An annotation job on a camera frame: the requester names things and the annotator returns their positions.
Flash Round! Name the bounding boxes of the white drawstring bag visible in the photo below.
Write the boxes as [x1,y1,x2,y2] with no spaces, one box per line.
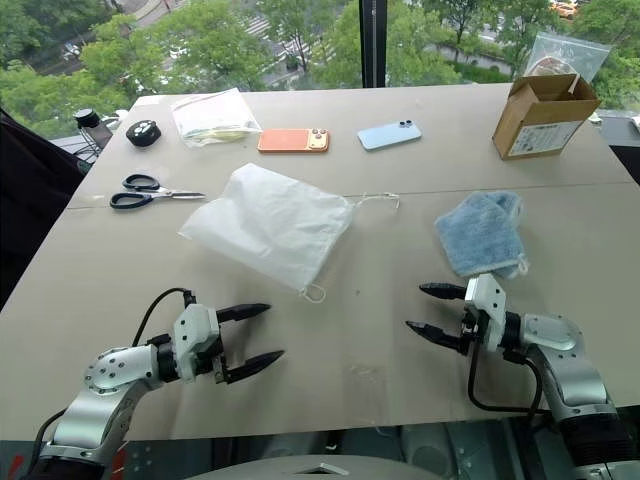
[178,163,401,304]

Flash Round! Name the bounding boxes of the black-handled scissors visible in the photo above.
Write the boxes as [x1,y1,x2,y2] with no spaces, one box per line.
[108,173,207,211]

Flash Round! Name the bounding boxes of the light blue smartphone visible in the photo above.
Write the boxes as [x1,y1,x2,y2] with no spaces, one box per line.
[356,118,423,153]

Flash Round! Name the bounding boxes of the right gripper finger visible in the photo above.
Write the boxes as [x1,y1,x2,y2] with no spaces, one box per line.
[418,281,470,302]
[405,319,470,356]

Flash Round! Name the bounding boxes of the clear bag with papers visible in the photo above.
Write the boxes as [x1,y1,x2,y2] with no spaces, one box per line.
[169,88,264,150]

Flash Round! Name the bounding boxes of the dark cloth-covered shape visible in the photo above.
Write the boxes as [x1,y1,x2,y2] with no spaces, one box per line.
[0,107,90,311]

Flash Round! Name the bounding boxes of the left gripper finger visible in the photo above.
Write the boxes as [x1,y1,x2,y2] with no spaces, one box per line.
[215,302,272,324]
[224,350,286,386]

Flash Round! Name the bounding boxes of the grey rounded shape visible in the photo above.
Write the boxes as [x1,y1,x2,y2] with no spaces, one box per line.
[187,452,449,480]

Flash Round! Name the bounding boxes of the black round puck device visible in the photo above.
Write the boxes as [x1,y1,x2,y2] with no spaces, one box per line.
[124,119,162,149]

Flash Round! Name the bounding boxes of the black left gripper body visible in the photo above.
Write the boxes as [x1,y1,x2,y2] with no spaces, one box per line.
[209,308,235,386]

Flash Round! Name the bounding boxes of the clear zip plastic bag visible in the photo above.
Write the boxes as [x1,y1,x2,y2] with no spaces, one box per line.
[522,30,614,84]

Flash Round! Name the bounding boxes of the blue cloth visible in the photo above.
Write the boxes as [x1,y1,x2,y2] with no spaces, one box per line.
[433,191,531,280]

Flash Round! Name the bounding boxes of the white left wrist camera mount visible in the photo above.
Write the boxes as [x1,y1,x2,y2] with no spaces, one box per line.
[172,303,222,384]

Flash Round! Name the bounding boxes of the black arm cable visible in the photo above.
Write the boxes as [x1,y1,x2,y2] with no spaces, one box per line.
[22,287,199,480]
[466,344,551,416]

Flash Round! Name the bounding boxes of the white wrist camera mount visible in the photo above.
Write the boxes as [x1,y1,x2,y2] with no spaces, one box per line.
[172,303,222,384]
[463,273,509,351]

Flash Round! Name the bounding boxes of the open cardboard box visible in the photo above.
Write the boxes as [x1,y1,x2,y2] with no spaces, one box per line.
[491,73,602,161]

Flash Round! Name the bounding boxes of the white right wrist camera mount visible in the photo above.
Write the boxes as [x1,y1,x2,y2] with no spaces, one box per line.
[463,273,509,351]

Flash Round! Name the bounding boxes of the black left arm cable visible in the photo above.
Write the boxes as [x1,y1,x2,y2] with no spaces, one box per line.
[22,287,199,480]

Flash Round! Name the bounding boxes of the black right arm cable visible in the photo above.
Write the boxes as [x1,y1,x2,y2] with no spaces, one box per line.
[466,344,551,416]

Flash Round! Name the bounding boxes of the dark window frame post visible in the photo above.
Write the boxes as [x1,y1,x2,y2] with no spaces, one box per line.
[360,0,390,90]

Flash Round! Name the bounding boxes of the orange smartphone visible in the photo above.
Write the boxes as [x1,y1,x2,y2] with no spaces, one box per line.
[257,127,332,155]

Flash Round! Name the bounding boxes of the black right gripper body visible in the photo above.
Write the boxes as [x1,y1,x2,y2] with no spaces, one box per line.
[458,300,484,357]

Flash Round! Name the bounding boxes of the black round gadget on stand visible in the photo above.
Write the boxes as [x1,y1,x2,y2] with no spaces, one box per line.
[72,107,115,151]

